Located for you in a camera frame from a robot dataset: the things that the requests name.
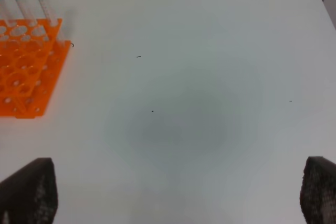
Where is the orange test tube rack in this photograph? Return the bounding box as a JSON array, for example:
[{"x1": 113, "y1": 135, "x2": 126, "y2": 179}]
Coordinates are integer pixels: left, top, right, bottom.
[{"x1": 1, "y1": 19, "x2": 71, "y2": 119}]

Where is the clear test tube teal cap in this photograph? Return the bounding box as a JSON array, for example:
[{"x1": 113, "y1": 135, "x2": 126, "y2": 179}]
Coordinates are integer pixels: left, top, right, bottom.
[{"x1": 33, "y1": 0, "x2": 67, "y2": 45}]

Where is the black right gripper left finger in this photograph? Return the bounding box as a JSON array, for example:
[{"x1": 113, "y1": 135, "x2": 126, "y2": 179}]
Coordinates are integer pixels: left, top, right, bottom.
[{"x1": 1, "y1": 157, "x2": 58, "y2": 223}]

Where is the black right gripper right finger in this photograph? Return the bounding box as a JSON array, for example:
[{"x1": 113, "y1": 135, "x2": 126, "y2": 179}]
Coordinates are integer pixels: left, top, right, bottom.
[{"x1": 300, "y1": 156, "x2": 335, "y2": 224}]

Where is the test tube in rack rightmost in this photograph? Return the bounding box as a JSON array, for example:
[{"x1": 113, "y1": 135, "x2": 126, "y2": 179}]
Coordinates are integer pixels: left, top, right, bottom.
[{"x1": 15, "y1": 0, "x2": 37, "y2": 27}]

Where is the test tube in rack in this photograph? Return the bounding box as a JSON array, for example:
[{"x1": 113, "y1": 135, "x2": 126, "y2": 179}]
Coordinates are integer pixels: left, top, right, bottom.
[
  {"x1": 0, "y1": 0, "x2": 15, "y2": 27},
  {"x1": 15, "y1": 0, "x2": 37, "y2": 27}
]

